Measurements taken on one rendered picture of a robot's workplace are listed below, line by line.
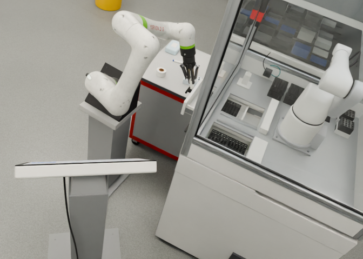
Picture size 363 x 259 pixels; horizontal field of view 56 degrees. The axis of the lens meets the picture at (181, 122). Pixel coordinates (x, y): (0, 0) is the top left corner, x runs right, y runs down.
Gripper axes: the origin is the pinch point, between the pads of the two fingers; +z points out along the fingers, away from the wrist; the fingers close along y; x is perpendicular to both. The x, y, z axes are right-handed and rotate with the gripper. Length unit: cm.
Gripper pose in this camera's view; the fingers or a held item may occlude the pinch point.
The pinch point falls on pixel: (191, 83)
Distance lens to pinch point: 222.9
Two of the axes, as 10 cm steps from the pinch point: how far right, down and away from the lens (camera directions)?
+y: -9.1, -1.6, 3.9
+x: -4.0, 5.8, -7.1
